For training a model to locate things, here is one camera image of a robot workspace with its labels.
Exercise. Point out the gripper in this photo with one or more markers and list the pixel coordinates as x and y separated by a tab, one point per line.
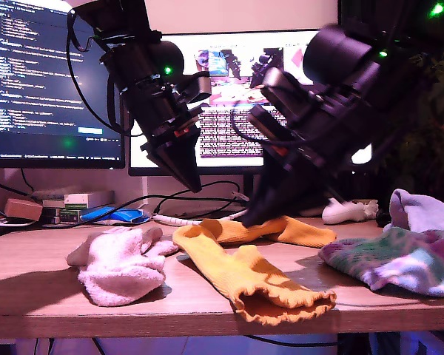
318	133
159	111

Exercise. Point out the plain orange sock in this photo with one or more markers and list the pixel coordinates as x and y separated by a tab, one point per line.
303	233

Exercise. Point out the pink fluffy sock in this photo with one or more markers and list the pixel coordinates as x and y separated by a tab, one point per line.
122	284
151	236

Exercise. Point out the orange sock with frilled cuff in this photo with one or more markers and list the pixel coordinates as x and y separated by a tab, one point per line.
244	273

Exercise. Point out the tie-dye sock with lettering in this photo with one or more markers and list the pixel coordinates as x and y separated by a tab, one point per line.
392	259

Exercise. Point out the white lavender sock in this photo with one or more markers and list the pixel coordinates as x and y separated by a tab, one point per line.
425	211

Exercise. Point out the black monitor stand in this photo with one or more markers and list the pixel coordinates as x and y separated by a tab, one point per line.
248	183

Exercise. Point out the white upright strip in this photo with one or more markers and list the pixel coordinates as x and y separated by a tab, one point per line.
144	188

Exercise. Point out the large monitor with white screen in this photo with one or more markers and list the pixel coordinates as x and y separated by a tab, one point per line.
222	155

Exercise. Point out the white game controller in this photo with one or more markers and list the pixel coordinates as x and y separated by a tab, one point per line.
344	214

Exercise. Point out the blue packet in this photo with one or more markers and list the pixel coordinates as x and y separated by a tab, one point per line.
111	215

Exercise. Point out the white box with green label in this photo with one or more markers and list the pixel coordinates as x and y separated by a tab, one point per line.
75	201

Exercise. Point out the stack of green boxes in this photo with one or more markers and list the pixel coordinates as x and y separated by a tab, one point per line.
68	216

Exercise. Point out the grey pouch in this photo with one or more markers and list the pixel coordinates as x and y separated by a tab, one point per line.
55	193

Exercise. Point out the dark monitor with code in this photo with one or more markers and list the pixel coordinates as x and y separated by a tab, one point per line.
29	74

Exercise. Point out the arm camera box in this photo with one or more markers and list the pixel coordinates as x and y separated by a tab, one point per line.
200	87
281	88

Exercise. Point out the black table frame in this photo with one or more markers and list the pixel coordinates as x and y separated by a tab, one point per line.
353	345

